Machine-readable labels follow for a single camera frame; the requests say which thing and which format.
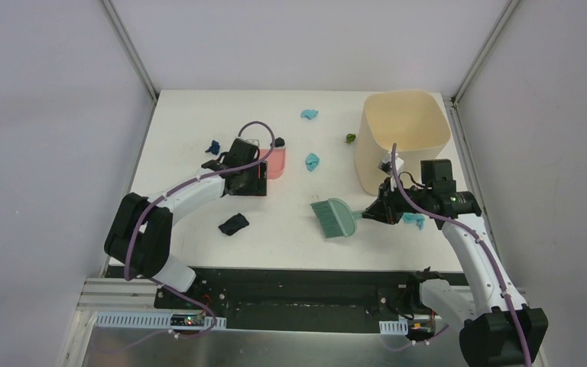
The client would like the pink plastic dustpan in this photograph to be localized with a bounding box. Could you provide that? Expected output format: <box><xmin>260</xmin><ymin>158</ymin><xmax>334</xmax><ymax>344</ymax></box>
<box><xmin>266</xmin><ymin>147</ymin><xmax>287</xmax><ymax>180</ymax></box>

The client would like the beige waste bin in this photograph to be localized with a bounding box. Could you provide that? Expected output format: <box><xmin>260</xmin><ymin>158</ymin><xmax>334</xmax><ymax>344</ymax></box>
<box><xmin>354</xmin><ymin>89</ymin><xmax>452</xmax><ymax>196</ymax></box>

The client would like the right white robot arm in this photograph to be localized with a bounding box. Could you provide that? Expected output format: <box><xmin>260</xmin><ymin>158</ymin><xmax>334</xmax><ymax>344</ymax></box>
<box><xmin>363</xmin><ymin>158</ymin><xmax>548</xmax><ymax>366</ymax></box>

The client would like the green hand brush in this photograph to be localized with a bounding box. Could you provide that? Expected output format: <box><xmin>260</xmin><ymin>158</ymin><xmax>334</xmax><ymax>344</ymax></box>
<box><xmin>310</xmin><ymin>198</ymin><xmax>365</xmax><ymax>239</ymax></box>

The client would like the light blue paper scrap middle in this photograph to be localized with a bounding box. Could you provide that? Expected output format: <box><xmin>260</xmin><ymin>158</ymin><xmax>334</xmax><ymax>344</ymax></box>
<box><xmin>305</xmin><ymin>153</ymin><xmax>320</xmax><ymax>172</ymax></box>

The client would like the light blue paper scrap right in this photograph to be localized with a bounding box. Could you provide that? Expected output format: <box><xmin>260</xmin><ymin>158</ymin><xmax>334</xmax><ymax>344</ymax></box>
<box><xmin>401</xmin><ymin>213</ymin><xmax>426</xmax><ymax>230</ymax></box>

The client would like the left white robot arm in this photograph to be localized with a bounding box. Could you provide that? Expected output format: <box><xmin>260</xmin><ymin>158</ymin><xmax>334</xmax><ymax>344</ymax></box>
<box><xmin>104</xmin><ymin>138</ymin><xmax>273</xmax><ymax>310</ymax></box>

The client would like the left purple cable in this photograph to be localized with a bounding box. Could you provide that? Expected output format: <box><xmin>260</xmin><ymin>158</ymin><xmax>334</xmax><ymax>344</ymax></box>
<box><xmin>123</xmin><ymin>120</ymin><xmax>277</xmax><ymax>340</ymax></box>

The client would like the white cable duct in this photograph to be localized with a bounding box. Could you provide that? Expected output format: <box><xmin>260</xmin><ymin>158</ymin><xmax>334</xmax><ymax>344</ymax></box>
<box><xmin>94</xmin><ymin>311</ymin><xmax>227</xmax><ymax>331</ymax></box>
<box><xmin>378</xmin><ymin>319</ymin><xmax>409</xmax><ymax>336</ymax></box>

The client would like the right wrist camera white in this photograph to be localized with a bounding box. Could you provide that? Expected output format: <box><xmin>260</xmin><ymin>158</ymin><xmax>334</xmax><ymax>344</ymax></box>
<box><xmin>378</xmin><ymin>151</ymin><xmax>404</xmax><ymax>177</ymax></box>

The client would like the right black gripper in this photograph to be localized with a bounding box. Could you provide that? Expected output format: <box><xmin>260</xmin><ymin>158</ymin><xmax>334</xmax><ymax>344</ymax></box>
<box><xmin>363</xmin><ymin>176</ymin><xmax>431</xmax><ymax>225</ymax></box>

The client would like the light blue paper scrap far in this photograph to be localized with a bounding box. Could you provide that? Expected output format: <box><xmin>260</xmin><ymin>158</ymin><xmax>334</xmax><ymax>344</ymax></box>
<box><xmin>300</xmin><ymin>109</ymin><xmax>319</xmax><ymax>120</ymax></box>

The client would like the light blue paper scrap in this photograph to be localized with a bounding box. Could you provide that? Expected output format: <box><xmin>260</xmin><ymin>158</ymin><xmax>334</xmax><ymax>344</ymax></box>
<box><xmin>401</xmin><ymin>213</ymin><xmax>426</xmax><ymax>230</ymax></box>
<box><xmin>300</xmin><ymin>109</ymin><xmax>319</xmax><ymax>120</ymax></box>
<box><xmin>305</xmin><ymin>153</ymin><xmax>320</xmax><ymax>172</ymax></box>

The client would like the dark blue paper scrap far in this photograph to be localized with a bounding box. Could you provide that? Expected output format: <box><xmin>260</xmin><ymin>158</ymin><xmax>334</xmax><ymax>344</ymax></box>
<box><xmin>205</xmin><ymin>140</ymin><xmax>221</xmax><ymax>156</ymax></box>

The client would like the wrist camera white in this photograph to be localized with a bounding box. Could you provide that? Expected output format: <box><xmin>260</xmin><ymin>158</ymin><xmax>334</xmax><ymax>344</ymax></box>
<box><xmin>378</xmin><ymin>151</ymin><xmax>404</xmax><ymax>177</ymax></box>
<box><xmin>241</xmin><ymin>138</ymin><xmax>260</xmax><ymax>148</ymax></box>

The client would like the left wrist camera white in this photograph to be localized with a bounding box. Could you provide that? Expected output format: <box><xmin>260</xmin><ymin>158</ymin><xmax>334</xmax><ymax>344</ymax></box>
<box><xmin>241</xmin><ymin>138</ymin><xmax>260</xmax><ymax>148</ymax></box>

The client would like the right white cable duct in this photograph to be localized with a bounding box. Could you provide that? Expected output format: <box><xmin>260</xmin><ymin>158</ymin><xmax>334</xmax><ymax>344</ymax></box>
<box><xmin>378</xmin><ymin>319</ymin><xmax>409</xmax><ymax>336</ymax></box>

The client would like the black paper scrap near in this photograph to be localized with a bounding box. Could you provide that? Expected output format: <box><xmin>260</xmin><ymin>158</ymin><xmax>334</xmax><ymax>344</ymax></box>
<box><xmin>218</xmin><ymin>213</ymin><xmax>250</xmax><ymax>236</ymax></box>

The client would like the left white cable duct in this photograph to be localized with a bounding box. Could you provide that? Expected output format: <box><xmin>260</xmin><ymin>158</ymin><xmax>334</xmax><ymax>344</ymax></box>
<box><xmin>94</xmin><ymin>311</ymin><xmax>227</xmax><ymax>331</ymax></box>

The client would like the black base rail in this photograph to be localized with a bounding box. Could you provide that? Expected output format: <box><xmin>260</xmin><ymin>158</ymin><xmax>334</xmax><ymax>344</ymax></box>
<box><xmin>153</xmin><ymin>268</ymin><xmax>437</xmax><ymax>334</ymax></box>

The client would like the green paper scrap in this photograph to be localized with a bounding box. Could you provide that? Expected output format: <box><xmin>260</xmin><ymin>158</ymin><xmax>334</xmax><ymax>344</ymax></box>
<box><xmin>345</xmin><ymin>133</ymin><xmax>356</xmax><ymax>145</ymax></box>

